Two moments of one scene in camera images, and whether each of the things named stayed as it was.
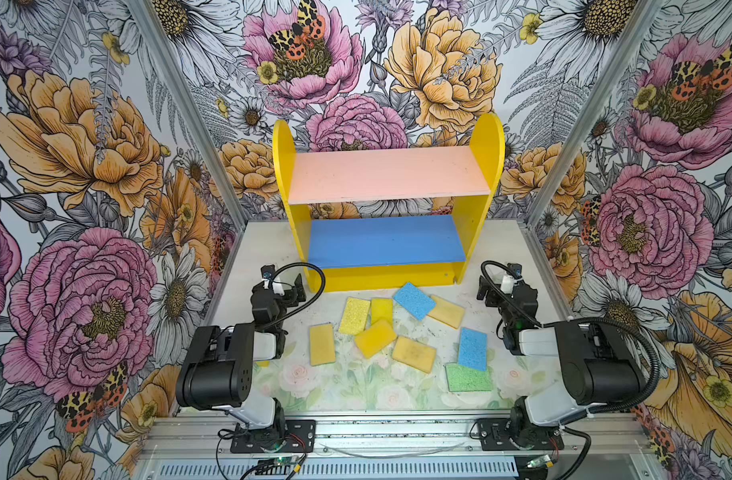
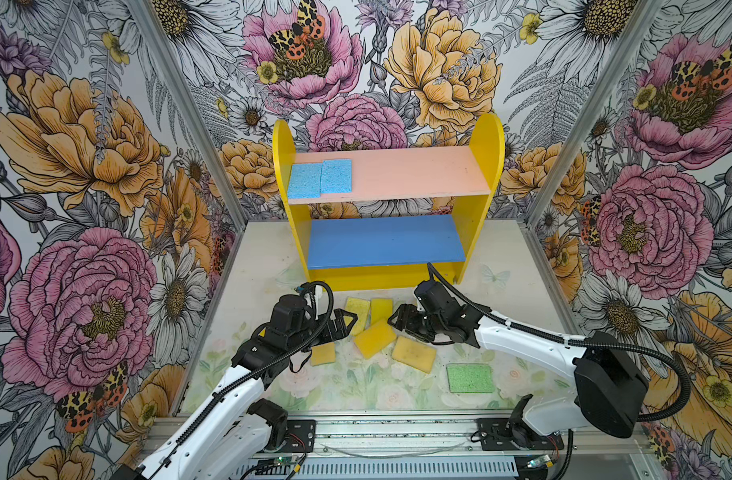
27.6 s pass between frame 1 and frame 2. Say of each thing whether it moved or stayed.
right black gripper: moved
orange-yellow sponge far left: stayed
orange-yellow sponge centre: stayed
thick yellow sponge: stayed
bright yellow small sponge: stayed
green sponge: stayed
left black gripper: moved
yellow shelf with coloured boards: stayed
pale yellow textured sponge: stayed
